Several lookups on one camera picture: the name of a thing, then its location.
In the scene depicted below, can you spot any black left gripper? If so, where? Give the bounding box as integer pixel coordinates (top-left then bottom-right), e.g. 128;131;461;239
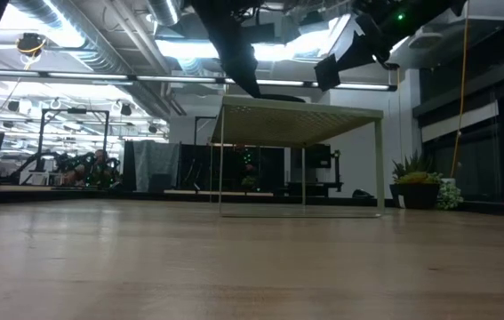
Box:
188;0;277;100

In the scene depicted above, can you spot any black round ceiling device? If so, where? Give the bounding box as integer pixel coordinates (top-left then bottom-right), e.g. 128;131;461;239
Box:
15;32;48;59

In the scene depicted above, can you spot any black leaf-shaped mini plate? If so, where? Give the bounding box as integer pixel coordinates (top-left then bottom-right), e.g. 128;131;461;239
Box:
258;92;308;104

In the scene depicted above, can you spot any round silver air duct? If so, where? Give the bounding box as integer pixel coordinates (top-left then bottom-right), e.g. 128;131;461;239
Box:
147;0;182;28

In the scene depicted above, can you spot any large silver spiral duct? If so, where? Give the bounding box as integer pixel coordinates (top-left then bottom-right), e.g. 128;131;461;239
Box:
9;0;177;119

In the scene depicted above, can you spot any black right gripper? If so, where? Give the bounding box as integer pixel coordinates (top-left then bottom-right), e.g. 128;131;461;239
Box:
333;0;418;73

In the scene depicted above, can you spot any black monitor on stand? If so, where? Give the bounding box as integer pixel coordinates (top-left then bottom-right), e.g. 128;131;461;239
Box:
290;142;345;196

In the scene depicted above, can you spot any black metal rack frame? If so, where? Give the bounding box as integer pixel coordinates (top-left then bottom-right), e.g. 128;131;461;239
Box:
36;108;111;173

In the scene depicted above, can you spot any grey fabric cover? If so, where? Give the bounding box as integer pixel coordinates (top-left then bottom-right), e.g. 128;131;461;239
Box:
132;140;180;193

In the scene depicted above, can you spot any black room divider panel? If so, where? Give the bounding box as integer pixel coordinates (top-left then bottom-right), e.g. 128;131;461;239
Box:
178;142;286;193

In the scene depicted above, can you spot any potted succulent plant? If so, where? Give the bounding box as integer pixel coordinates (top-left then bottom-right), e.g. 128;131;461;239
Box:
388;150;465;212

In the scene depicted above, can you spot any person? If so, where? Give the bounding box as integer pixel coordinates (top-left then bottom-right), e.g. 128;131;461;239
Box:
62;148;115;187

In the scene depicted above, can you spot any long ceiling light strip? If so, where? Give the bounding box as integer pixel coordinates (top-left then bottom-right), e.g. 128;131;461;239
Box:
0;69;398;92

